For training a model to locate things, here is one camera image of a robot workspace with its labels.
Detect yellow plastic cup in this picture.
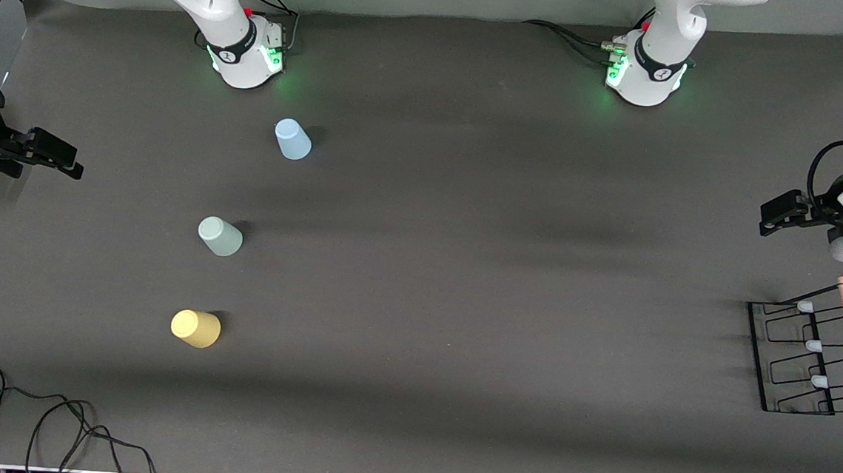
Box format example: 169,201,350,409
169,309,223,350

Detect black left arm base cables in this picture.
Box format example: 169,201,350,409
519,0,655,69

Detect pale green plastic cup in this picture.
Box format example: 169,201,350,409
196,215,245,258

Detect dark grey table mat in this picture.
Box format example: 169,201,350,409
0,0,843,473

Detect light blue plastic cup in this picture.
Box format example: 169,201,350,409
272,117,314,162

